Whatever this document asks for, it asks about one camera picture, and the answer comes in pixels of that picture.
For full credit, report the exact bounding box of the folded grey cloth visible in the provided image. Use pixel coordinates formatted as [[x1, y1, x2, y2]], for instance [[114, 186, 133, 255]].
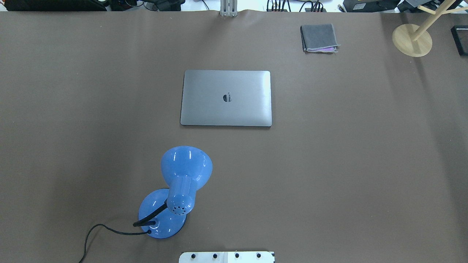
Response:
[[300, 23, 339, 53]]

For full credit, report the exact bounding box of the wooden stand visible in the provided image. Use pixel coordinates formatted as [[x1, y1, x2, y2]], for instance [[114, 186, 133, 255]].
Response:
[[392, 0, 468, 58]]

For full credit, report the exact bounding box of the black tray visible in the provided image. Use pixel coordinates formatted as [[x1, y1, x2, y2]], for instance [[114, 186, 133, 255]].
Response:
[[451, 25, 468, 56]]

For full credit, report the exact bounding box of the metal camera post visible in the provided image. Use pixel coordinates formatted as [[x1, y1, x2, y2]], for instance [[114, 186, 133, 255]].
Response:
[[220, 0, 238, 17]]

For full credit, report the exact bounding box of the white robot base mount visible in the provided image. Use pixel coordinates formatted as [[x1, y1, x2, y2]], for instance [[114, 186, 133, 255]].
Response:
[[178, 251, 276, 263]]

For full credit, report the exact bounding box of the blue desk lamp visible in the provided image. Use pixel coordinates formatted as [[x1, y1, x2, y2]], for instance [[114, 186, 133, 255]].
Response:
[[133, 145, 213, 239]]

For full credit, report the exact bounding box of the black lamp power cable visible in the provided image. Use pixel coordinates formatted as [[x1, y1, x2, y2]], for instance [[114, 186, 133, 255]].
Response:
[[78, 224, 152, 263]]

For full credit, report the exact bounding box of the grey laptop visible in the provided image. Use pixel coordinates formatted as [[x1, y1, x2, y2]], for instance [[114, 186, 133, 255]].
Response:
[[180, 69, 272, 127]]

